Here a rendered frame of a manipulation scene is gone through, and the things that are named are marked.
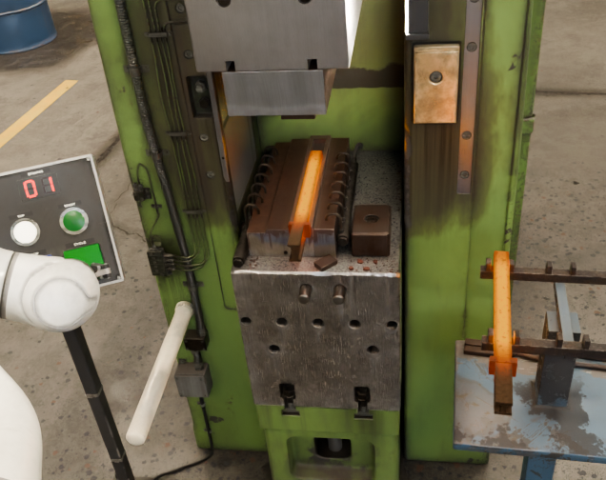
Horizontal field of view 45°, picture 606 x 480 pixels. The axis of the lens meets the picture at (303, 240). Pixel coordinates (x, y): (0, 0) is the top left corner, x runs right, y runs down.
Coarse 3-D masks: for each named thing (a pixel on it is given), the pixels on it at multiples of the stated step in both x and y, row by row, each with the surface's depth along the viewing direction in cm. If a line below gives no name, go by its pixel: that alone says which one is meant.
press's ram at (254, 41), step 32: (192, 0) 133; (224, 0) 133; (256, 0) 132; (288, 0) 131; (320, 0) 130; (352, 0) 141; (192, 32) 137; (224, 32) 136; (256, 32) 135; (288, 32) 135; (320, 32) 134; (352, 32) 142; (224, 64) 140; (256, 64) 139; (288, 64) 138; (320, 64) 138
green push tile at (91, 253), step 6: (90, 246) 154; (96, 246) 154; (66, 252) 153; (72, 252) 153; (78, 252) 153; (84, 252) 154; (90, 252) 154; (96, 252) 154; (66, 258) 153; (78, 258) 153; (84, 258) 154; (90, 258) 154; (96, 258) 154; (102, 258) 155; (90, 264) 154
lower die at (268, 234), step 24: (288, 144) 196; (312, 144) 190; (336, 144) 191; (288, 168) 183; (336, 168) 181; (288, 192) 174; (264, 216) 168; (288, 216) 166; (312, 216) 163; (336, 216) 165; (264, 240) 164; (288, 240) 163; (312, 240) 163
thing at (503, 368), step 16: (496, 256) 149; (496, 272) 145; (496, 288) 142; (496, 304) 138; (496, 320) 134; (496, 336) 131; (496, 352) 128; (496, 368) 124; (512, 368) 125; (496, 384) 121; (512, 384) 121; (496, 400) 119; (512, 400) 118
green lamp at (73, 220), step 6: (72, 210) 153; (66, 216) 153; (72, 216) 153; (78, 216) 153; (66, 222) 153; (72, 222) 153; (78, 222) 153; (84, 222) 154; (66, 228) 153; (72, 228) 153; (78, 228) 153
